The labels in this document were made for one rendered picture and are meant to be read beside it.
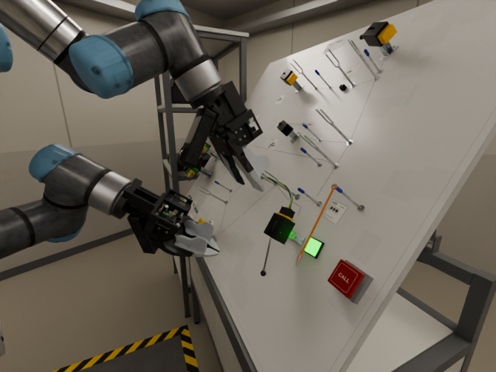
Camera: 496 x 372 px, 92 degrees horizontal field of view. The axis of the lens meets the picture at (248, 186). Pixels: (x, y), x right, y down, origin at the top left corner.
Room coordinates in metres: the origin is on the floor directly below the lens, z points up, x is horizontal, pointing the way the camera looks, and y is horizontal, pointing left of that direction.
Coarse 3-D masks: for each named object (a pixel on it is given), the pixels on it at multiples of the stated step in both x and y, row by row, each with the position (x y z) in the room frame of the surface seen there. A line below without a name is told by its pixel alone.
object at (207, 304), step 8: (192, 264) 1.23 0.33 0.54; (192, 272) 1.25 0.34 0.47; (200, 272) 1.02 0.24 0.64; (200, 280) 1.04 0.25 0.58; (200, 288) 1.05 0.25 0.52; (200, 296) 1.06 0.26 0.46; (208, 296) 0.89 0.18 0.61; (208, 304) 0.90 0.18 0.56; (208, 312) 0.91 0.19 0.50; (208, 320) 0.92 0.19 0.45
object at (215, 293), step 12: (204, 264) 0.77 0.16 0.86; (204, 276) 0.75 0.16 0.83; (216, 288) 0.64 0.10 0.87; (216, 300) 0.61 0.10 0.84; (228, 312) 0.54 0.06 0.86; (228, 324) 0.51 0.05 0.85; (228, 336) 0.52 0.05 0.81; (240, 336) 0.47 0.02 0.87; (240, 348) 0.44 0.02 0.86; (240, 360) 0.44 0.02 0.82
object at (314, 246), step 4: (312, 240) 0.50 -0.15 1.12; (316, 240) 0.49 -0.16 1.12; (308, 244) 0.50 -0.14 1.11; (312, 244) 0.49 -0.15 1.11; (316, 244) 0.48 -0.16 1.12; (320, 244) 0.48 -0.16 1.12; (308, 248) 0.49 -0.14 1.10; (312, 248) 0.48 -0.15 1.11; (316, 248) 0.47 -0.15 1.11; (320, 248) 0.47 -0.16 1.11; (308, 252) 0.49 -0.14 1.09; (312, 252) 0.47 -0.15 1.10; (316, 252) 0.47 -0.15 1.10; (312, 256) 0.47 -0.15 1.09; (316, 256) 0.46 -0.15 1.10
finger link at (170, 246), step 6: (174, 240) 0.41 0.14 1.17; (156, 246) 0.40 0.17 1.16; (162, 246) 0.40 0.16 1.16; (168, 246) 0.40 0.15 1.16; (174, 246) 0.40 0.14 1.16; (168, 252) 0.40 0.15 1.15; (174, 252) 0.40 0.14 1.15; (180, 252) 0.40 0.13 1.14; (186, 252) 0.41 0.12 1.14; (192, 252) 0.41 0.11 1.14
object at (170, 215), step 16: (128, 192) 0.39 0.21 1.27; (144, 192) 0.41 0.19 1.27; (176, 192) 0.44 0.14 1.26; (128, 208) 0.41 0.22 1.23; (144, 208) 0.40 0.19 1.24; (160, 208) 0.40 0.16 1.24; (176, 208) 0.42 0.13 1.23; (160, 224) 0.39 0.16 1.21; (176, 224) 0.39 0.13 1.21; (160, 240) 0.40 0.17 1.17
